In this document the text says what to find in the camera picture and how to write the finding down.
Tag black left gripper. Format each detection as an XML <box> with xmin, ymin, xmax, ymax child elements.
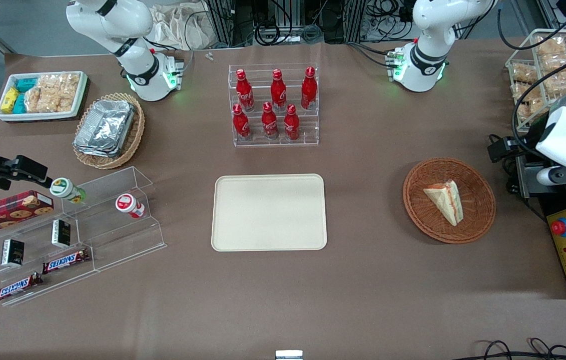
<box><xmin>487</xmin><ymin>133</ymin><xmax>534</xmax><ymax>164</ymax></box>

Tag triangle sandwich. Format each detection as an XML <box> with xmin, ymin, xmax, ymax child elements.
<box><xmin>423</xmin><ymin>179</ymin><xmax>464</xmax><ymax>227</ymax></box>

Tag white rectangular snack tray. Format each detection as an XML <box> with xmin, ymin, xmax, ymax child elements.
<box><xmin>0</xmin><ymin>71</ymin><xmax>89</xmax><ymax>123</ymax></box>

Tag round brown wicker basket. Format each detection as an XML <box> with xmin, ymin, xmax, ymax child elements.
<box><xmin>403</xmin><ymin>158</ymin><xmax>496</xmax><ymax>245</ymax></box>

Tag oval light wicker basket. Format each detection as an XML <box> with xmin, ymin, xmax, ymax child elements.
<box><xmin>73</xmin><ymin>92</ymin><xmax>146</xmax><ymax>170</ymax></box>

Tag beige plastic tray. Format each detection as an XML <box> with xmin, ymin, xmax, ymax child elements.
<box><xmin>211</xmin><ymin>173</ymin><xmax>328</xmax><ymax>252</ymax></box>

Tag green cap drink bottle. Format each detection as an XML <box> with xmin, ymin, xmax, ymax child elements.
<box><xmin>50</xmin><ymin>178</ymin><xmax>87</xmax><ymax>205</ymax></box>

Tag red cookie box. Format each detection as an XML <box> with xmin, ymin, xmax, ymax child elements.
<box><xmin>0</xmin><ymin>190</ymin><xmax>55</xmax><ymax>239</ymax></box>

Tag bagged pastry snack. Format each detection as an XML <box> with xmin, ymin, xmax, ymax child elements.
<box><xmin>513</xmin><ymin>83</ymin><xmax>546</xmax><ymax>122</ymax></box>
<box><xmin>535</xmin><ymin>36</ymin><xmax>566</xmax><ymax>57</ymax></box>
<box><xmin>511</xmin><ymin>64</ymin><xmax>539</xmax><ymax>85</ymax></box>
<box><xmin>540</xmin><ymin>52</ymin><xmax>566</xmax><ymax>97</ymax></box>

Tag clear rice cracker pack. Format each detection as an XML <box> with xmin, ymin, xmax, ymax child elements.
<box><xmin>38</xmin><ymin>73</ymin><xmax>81</xmax><ymax>113</ymax></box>
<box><xmin>25</xmin><ymin>87</ymin><xmax>59</xmax><ymax>114</ymax></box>

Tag small black box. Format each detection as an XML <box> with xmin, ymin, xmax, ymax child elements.
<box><xmin>52</xmin><ymin>219</ymin><xmax>72</xmax><ymax>249</ymax></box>
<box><xmin>1</xmin><ymin>239</ymin><xmax>25</xmax><ymax>267</ymax></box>

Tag yellow snack packet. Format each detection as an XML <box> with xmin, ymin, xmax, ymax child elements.
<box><xmin>1</xmin><ymin>87</ymin><xmax>21</xmax><ymax>112</ymax></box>

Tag stacked aluminium foil containers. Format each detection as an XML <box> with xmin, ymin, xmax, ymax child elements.
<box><xmin>73</xmin><ymin>99</ymin><xmax>136</xmax><ymax>159</ymax></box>

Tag snickers chocolate bar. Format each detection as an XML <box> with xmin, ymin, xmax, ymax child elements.
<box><xmin>42</xmin><ymin>248</ymin><xmax>91</xmax><ymax>275</ymax></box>
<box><xmin>0</xmin><ymin>272</ymin><xmax>44</xmax><ymax>305</ymax></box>

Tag red cap drink bottle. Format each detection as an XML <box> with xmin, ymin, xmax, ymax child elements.
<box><xmin>115</xmin><ymin>193</ymin><xmax>146</xmax><ymax>219</ymax></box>

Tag clear acrylic stepped shelf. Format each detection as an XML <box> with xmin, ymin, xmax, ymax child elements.
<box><xmin>0</xmin><ymin>166</ymin><xmax>168</xmax><ymax>307</ymax></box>

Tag clear acrylic bottle rack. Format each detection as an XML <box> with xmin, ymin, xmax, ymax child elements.
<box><xmin>228</xmin><ymin>63</ymin><xmax>320</xmax><ymax>148</ymax></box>

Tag red cola bottle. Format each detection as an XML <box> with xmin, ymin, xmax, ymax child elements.
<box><xmin>261</xmin><ymin>102</ymin><xmax>279</xmax><ymax>141</ymax></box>
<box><xmin>232</xmin><ymin>103</ymin><xmax>252</xmax><ymax>141</ymax></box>
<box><xmin>270</xmin><ymin>69</ymin><xmax>287</xmax><ymax>112</ymax></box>
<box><xmin>236</xmin><ymin>69</ymin><xmax>255</xmax><ymax>113</ymax></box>
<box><xmin>283</xmin><ymin>104</ymin><xmax>301</xmax><ymax>142</ymax></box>
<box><xmin>301</xmin><ymin>66</ymin><xmax>318</xmax><ymax>111</ymax></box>

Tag beige crumpled cloth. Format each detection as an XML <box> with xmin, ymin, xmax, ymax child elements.
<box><xmin>152</xmin><ymin>4</ymin><xmax>219</xmax><ymax>51</ymax></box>

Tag grey metal bracket plate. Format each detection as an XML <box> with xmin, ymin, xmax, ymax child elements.
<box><xmin>515</xmin><ymin>159</ymin><xmax>544</xmax><ymax>199</ymax></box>

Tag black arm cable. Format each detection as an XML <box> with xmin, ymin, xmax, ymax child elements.
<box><xmin>496</xmin><ymin>0</ymin><xmax>566</xmax><ymax>147</ymax></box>

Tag white wire basket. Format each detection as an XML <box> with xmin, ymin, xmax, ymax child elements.
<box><xmin>505</xmin><ymin>28</ymin><xmax>566</xmax><ymax>132</ymax></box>

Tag black base cables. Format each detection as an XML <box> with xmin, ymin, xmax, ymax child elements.
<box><xmin>346</xmin><ymin>41</ymin><xmax>399</xmax><ymax>70</ymax></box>

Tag black floor cables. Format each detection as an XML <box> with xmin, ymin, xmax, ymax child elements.
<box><xmin>472</xmin><ymin>338</ymin><xmax>566</xmax><ymax>360</ymax></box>

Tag aluminium frame rack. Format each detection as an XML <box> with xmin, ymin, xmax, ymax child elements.
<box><xmin>207</xmin><ymin>0</ymin><xmax>416</xmax><ymax>46</ymax></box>

